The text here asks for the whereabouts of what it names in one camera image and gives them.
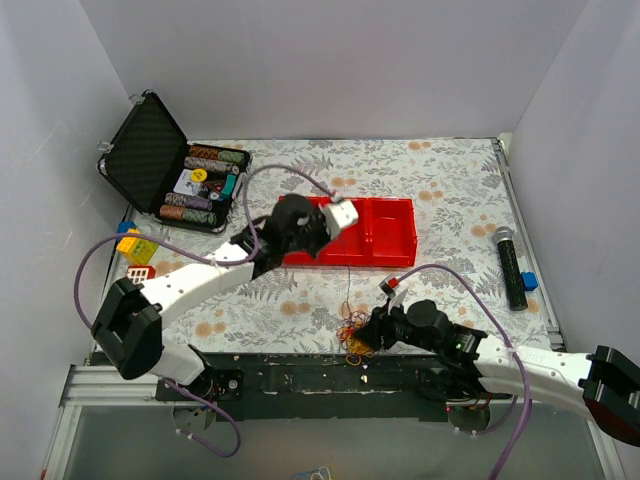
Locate coloured wire bundle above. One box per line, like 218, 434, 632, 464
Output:
335, 299, 384, 366

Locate red three-compartment tray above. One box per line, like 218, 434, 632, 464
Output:
283, 197, 418, 268

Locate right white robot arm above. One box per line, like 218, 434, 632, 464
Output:
356, 300, 639, 446

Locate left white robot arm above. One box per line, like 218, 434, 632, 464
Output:
91, 194, 358, 400

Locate floral patterned table mat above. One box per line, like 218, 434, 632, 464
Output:
134, 139, 551, 355

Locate black poker chip case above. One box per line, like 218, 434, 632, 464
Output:
97, 90, 252, 234

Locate small blue block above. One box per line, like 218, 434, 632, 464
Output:
521, 272, 539, 292

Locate black handheld microphone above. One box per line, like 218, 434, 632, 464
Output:
493, 226, 528, 311

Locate yellow green toy bricks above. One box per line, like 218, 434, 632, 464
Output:
116, 237, 158, 266

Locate red white toy brick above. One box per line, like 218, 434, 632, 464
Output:
126, 265, 156, 284

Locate blue toy brick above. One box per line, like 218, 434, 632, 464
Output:
116, 221, 137, 234

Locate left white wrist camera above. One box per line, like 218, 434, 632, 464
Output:
320, 199, 359, 239

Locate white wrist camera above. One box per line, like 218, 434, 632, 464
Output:
320, 199, 359, 239
380, 275, 408, 312

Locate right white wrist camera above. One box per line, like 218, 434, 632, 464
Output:
380, 275, 408, 312

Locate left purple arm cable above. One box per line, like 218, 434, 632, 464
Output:
73, 163, 341, 459

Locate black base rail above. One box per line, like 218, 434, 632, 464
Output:
154, 352, 514, 424

